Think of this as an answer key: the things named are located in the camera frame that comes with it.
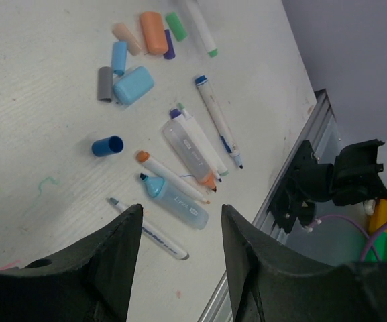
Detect thin orange capped pen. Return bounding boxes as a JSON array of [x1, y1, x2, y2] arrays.
[[135, 150, 210, 204]]

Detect small blue pen cap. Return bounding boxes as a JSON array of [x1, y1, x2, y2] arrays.
[[111, 41, 127, 76]]

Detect green pen cap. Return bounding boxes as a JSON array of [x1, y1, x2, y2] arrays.
[[165, 12, 188, 42]]

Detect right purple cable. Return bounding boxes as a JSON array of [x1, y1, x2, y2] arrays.
[[303, 207, 387, 262]]

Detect orange highlighter marker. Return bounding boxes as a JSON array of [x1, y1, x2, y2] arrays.
[[162, 121, 217, 192]]

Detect blue capped white marker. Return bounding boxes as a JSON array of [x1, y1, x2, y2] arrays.
[[195, 75, 243, 169]]

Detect orange marker cap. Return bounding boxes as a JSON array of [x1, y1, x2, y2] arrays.
[[140, 11, 168, 55]]

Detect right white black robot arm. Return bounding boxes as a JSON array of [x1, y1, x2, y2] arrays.
[[298, 139, 387, 206]]

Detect light blue highlighter marker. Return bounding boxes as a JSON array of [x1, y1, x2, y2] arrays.
[[140, 173, 209, 230]]

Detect aluminium rail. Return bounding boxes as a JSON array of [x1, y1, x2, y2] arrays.
[[198, 89, 343, 322]]

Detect light blue capped pen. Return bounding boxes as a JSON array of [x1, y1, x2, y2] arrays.
[[108, 197, 190, 261]]

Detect peach thin pen cap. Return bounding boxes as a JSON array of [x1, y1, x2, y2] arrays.
[[112, 23, 142, 56]]

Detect light blue pen cap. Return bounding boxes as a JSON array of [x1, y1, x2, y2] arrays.
[[113, 66, 154, 105]]

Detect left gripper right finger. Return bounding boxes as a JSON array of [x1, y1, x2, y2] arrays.
[[221, 205, 387, 321]]

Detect green capped white marker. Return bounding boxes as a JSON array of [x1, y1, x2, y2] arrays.
[[184, 0, 218, 58]]

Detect grey pen cap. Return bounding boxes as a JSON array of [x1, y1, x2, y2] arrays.
[[97, 66, 113, 103]]

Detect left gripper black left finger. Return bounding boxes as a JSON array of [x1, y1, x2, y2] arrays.
[[0, 205, 143, 321]]

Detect purple pen cap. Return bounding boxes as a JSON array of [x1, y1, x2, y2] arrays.
[[163, 29, 176, 60]]

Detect dark blue marker cap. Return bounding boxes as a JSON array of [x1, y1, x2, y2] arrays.
[[91, 136, 124, 157]]

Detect green white pen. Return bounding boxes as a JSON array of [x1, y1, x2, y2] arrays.
[[177, 103, 229, 182]]

